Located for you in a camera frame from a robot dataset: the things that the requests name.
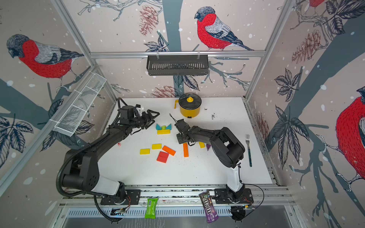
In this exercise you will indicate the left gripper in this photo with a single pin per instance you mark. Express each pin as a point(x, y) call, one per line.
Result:
point(151, 111)

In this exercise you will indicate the leftmost yellow block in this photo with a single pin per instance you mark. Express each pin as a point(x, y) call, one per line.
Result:
point(144, 151)

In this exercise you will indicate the fork with teal handle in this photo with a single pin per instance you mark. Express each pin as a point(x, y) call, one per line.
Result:
point(247, 140)

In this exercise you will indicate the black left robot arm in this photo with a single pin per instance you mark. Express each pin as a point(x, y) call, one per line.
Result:
point(79, 174)

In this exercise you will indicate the green snack packet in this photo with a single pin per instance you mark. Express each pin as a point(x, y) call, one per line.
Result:
point(151, 208)

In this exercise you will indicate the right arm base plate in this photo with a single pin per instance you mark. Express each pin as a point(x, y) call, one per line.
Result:
point(227, 196)

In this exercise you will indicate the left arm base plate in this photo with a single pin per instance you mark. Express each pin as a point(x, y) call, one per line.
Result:
point(124, 197)

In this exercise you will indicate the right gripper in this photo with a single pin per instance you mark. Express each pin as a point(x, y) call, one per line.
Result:
point(179, 140)

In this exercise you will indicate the black wire shelf basket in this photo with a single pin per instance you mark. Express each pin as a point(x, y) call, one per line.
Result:
point(177, 65)

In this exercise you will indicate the orange slanted block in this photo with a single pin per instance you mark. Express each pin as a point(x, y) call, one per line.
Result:
point(169, 150)

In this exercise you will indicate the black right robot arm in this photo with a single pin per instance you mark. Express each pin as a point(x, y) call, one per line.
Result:
point(227, 148)

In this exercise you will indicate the yellow pot with lid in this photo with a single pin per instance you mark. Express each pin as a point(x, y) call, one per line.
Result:
point(190, 105)

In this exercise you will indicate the small yellow block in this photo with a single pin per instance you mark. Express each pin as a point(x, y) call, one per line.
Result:
point(157, 146)

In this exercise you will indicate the purple m&m candy packet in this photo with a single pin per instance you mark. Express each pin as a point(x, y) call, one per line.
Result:
point(210, 212)

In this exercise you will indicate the red square block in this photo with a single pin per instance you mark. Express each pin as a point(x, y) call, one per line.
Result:
point(163, 157)

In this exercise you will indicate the orange upright block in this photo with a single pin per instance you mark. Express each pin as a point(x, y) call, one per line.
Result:
point(185, 150)

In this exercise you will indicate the long yellow rectangle block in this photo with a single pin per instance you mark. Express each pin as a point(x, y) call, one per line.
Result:
point(163, 132)

